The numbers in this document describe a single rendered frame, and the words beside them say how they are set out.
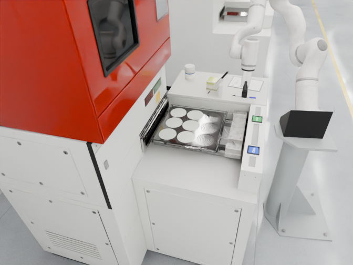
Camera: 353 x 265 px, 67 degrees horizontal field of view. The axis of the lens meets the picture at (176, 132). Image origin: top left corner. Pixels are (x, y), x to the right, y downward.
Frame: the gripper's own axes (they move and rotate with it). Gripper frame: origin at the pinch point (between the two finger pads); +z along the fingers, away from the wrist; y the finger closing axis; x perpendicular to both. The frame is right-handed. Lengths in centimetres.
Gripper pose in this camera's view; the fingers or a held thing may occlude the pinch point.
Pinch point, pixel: (244, 93)
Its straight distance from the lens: 167.7
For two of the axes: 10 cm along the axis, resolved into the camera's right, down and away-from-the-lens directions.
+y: -2.9, 4.8, -8.3
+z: -0.1, 8.7, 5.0
